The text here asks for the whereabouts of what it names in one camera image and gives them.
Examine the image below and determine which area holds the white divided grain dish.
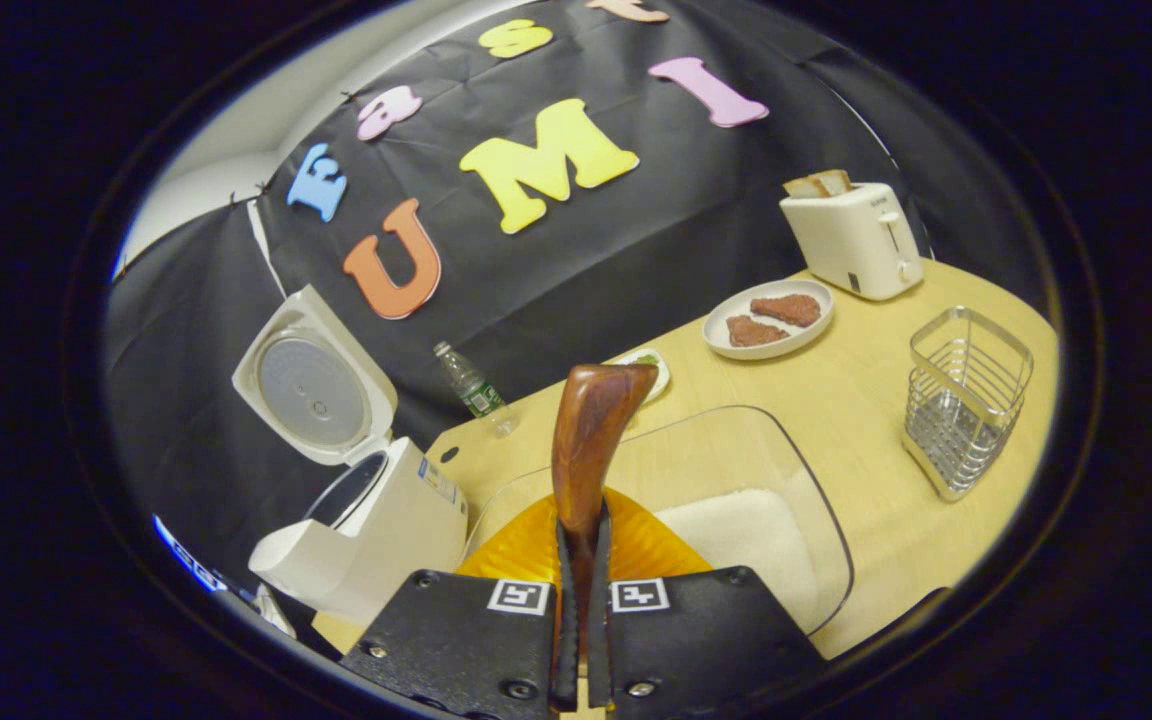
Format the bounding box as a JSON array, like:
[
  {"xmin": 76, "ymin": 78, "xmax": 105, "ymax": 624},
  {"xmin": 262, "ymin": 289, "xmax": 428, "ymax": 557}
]
[{"xmin": 616, "ymin": 348, "xmax": 672, "ymax": 404}]

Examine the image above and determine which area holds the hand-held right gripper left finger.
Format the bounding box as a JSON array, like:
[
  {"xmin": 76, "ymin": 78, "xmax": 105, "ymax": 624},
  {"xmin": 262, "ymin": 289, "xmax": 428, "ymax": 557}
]
[{"xmin": 341, "ymin": 488, "xmax": 582, "ymax": 716}]

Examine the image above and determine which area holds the brown wooden spoon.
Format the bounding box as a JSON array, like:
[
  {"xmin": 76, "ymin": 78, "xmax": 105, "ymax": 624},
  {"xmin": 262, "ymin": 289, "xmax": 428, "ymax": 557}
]
[{"xmin": 549, "ymin": 363, "xmax": 659, "ymax": 701}]

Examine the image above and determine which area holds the brown meat piece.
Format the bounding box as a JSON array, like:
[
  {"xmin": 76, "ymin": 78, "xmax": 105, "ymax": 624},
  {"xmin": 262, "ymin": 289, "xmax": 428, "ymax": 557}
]
[
  {"xmin": 749, "ymin": 293, "xmax": 823, "ymax": 328},
  {"xmin": 726, "ymin": 315, "xmax": 790, "ymax": 348}
]

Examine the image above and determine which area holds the white round plate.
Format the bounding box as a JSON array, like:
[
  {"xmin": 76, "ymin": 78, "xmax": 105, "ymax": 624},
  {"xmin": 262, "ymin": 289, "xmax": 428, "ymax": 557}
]
[{"xmin": 702, "ymin": 278, "xmax": 835, "ymax": 361}]

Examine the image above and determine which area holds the white toaster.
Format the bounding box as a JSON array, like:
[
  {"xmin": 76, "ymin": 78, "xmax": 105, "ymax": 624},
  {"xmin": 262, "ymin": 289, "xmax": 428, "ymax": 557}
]
[{"xmin": 779, "ymin": 182, "xmax": 925, "ymax": 302}]

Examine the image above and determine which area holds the clear glass dish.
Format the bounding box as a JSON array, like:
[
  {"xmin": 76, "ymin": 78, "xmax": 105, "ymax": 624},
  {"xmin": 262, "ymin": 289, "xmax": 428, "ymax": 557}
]
[{"xmin": 461, "ymin": 404, "xmax": 855, "ymax": 638}]

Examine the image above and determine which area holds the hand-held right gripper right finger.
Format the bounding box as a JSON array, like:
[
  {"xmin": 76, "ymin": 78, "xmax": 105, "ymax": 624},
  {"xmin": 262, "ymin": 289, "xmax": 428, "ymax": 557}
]
[{"xmin": 586, "ymin": 488, "xmax": 827, "ymax": 716}]

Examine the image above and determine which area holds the metal wire chopstick holder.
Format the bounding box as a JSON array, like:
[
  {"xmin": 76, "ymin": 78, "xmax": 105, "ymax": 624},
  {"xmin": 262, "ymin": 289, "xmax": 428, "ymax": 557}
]
[{"xmin": 902, "ymin": 306, "xmax": 1035, "ymax": 502}]

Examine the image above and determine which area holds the white rice cooker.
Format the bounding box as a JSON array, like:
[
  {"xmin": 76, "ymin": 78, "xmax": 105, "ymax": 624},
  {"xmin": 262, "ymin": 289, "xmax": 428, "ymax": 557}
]
[{"xmin": 232, "ymin": 284, "xmax": 470, "ymax": 626}]

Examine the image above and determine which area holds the clear plastic water bottle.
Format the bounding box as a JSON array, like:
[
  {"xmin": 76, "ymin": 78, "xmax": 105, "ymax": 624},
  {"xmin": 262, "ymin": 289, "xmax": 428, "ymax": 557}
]
[{"xmin": 433, "ymin": 341, "xmax": 522, "ymax": 438}]

